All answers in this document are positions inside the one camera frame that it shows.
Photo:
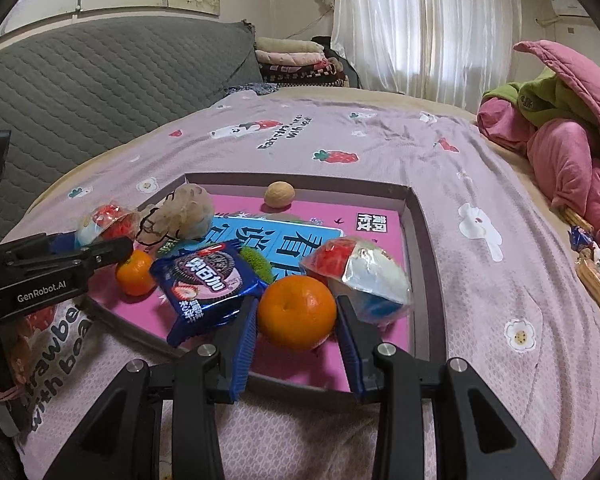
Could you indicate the dark cloth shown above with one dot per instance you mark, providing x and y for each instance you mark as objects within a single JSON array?
[{"x": 330, "y": 47}]

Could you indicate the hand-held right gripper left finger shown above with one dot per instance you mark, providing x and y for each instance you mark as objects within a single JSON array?
[{"x": 245, "y": 345}]

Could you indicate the white curtain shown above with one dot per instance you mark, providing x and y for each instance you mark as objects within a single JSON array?
[{"x": 425, "y": 25}]

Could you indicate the blue candy wrapper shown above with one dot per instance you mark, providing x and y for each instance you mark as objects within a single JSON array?
[{"x": 580, "y": 237}]

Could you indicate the grey quilted headboard cover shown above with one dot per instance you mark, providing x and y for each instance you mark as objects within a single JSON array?
[{"x": 95, "y": 95}]

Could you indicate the toy egg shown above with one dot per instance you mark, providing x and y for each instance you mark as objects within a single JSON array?
[
  {"x": 370, "y": 280},
  {"x": 105, "y": 222}
]

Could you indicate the walnut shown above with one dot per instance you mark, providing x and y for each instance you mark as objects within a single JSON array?
[{"x": 279, "y": 194}]

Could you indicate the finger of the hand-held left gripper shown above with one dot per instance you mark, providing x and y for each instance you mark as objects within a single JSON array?
[
  {"x": 105, "y": 255},
  {"x": 62, "y": 242}
]

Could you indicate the pink and blue book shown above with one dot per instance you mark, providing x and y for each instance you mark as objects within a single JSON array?
[{"x": 370, "y": 210}]

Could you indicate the yellow biscuit packet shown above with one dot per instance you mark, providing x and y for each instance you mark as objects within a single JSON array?
[{"x": 595, "y": 280}]

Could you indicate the stack of folded blankets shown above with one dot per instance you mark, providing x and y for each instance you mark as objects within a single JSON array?
[{"x": 295, "y": 60}]

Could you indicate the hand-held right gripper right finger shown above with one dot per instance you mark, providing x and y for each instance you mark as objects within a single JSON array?
[{"x": 347, "y": 355}]

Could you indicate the green fuzzy scrunchie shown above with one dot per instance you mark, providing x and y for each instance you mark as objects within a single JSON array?
[{"x": 257, "y": 262}]

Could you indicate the grey shallow cardboard box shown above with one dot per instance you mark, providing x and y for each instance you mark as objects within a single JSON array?
[{"x": 425, "y": 270}]

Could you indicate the orange tangerine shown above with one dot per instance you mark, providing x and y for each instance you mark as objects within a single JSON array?
[
  {"x": 135, "y": 272},
  {"x": 296, "y": 312}
]

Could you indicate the blue cookie packet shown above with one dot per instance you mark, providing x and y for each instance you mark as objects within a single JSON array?
[{"x": 205, "y": 285}]

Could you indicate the white air conditioner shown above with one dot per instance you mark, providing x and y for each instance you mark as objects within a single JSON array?
[{"x": 570, "y": 6}]

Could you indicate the green cloth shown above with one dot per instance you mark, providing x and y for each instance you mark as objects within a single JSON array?
[{"x": 535, "y": 95}]

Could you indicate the pink quilt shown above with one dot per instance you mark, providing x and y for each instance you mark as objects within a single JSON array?
[{"x": 570, "y": 160}]

